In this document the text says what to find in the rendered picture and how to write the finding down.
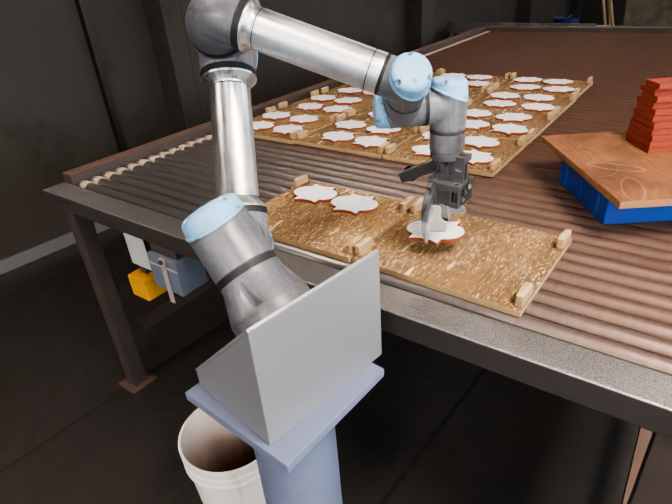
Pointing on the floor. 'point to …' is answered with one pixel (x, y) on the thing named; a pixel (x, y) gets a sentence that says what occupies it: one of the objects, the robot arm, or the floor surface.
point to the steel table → (502, 25)
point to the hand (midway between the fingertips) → (434, 230)
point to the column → (298, 444)
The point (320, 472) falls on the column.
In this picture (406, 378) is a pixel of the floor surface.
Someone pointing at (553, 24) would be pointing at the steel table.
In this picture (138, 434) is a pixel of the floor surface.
